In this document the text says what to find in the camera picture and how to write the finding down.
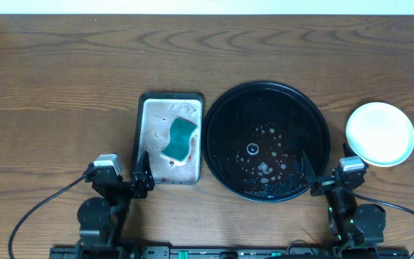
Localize light blue plate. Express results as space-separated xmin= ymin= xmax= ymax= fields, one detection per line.
xmin=345 ymin=102 xmax=414 ymax=167

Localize green yellow sponge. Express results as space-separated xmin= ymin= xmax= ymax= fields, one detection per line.
xmin=161 ymin=117 xmax=198 ymax=163

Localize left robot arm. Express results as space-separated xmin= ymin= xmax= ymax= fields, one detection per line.
xmin=75 ymin=152 xmax=155 ymax=259

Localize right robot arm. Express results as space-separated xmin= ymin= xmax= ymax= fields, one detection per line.
xmin=301 ymin=145 xmax=386 ymax=258

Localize round black tray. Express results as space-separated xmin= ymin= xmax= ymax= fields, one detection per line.
xmin=201 ymin=81 xmax=331 ymax=203

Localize black rectangular soapy tray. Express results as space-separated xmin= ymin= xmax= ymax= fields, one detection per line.
xmin=132 ymin=92 xmax=203 ymax=185

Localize right black cable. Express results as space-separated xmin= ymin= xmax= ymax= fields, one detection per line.
xmin=350 ymin=192 xmax=414 ymax=259

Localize black cable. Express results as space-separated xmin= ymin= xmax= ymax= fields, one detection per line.
xmin=7 ymin=174 xmax=96 ymax=259
xmin=350 ymin=192 xmax=414 ymax=259

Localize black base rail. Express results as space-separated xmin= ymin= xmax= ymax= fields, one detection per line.
xmin=48 ymin=242 xmax=409 ymax=259

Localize left black cable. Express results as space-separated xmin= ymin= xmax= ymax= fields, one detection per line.
xmin=7 ymin=174 xmax=96 ymax=259

